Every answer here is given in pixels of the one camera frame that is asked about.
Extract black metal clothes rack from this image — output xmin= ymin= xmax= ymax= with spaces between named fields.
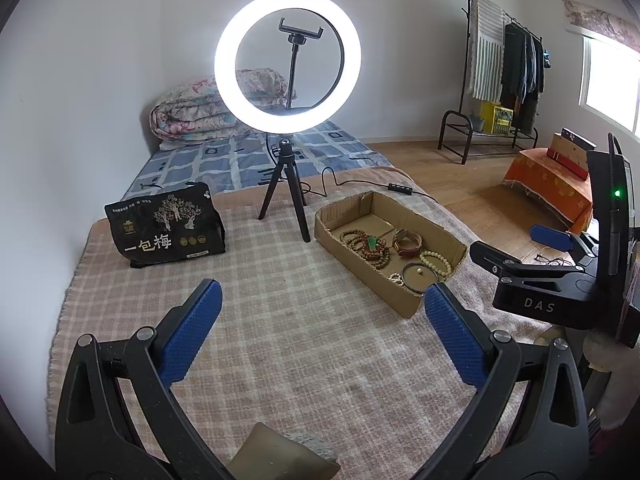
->
xmin=437 ymin=0 xmax=546 ymax=166

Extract orange covered low table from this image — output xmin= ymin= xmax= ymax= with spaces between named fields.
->
xmin=502 ymin=147 xmax=593 ymax=233

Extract pink plaid blanket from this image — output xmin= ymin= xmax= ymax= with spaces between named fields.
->
xmin=47 ymin=167 xmax=556 ymax=480

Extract black bangle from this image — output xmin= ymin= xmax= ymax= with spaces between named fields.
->
xmin=402 ymin=262 xmax=441 ymax=295

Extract red leather strap watch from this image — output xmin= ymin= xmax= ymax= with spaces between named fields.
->
xmin=392 ymin=230 xmax=423 ymax=256

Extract pale yellow bead bracelet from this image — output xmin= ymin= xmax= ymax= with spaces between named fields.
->
xmin=419 ymin=250 xmax=453 ymax=277

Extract black snack bag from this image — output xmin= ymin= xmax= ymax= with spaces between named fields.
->
xmin=104 ymin=182 xmax=227 ymax=269

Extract floral curtain valance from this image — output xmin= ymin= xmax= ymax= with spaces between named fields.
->
xmin=562 ymin=0 xmax=640 ymax=53

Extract dark hanging clothes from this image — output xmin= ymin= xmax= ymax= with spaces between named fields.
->
xmin=500 ymin=22 xmax=546 ymax=136

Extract black phone holder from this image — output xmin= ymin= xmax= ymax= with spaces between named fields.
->
xmin=279 ymin=17 xmax=325 ymax=111

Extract person's right hand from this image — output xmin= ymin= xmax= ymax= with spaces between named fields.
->
xmin=585 ymin=332 xmax=640 ymax=431

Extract white ring light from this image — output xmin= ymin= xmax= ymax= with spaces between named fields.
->
xmin=214 ymin=0 xmax=362 ymax=136

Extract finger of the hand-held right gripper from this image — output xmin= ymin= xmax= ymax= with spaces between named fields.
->
xmin=469 ymin=241 xmax=599 ymax=281
xmin=530 ymin=224 xmax=598 ymax=267

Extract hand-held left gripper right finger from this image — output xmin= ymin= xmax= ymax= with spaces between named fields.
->
xmin=422 ymin=282 xmax=591 ymax=480

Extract window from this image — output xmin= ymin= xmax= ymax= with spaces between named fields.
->
xmin=582 ymin=35 xmax=640 ymax=138

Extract black power cable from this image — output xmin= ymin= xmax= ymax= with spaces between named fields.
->
xmin=300 ymin=165 xmax=432 ymax=199

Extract yellow crate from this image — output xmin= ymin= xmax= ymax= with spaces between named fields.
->
xmin=480 ymin=101 xmax=515 ymax=135

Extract cardboard box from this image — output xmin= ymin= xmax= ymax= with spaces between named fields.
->
xmin=314 ymin=191 xmax=468 ymax=319

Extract folded floral quilt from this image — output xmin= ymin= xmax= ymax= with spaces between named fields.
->
xmin=150 ymin=67 xmax=301 ymax=148

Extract striped hanging cloth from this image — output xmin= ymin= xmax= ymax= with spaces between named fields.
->
xmin=470 ymin=0 xmax=506 ymax=101

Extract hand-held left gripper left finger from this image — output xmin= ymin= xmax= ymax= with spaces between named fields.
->
xmin=54 ymin=279 xmax=236 ymax=480

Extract dark flat box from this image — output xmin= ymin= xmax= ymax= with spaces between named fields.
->
xmin=560 ymin=127 xmax=597 ymax=152

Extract olive fabric pad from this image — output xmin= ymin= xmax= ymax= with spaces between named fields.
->
xmin=220 ymin=422 xmax=341 ymax=480

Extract blue patterned bedsheet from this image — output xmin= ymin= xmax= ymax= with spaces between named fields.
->
xmin=122 ymin=120 xmax=396 ymax=201

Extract tan and red box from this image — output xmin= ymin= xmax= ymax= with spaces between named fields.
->
xmin=546 ymin=132 xmax=591 ymax=181

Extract brown wooden bead necklace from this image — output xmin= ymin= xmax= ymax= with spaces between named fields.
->
xmin=340 ymin=230 xmax=392 ymax=271

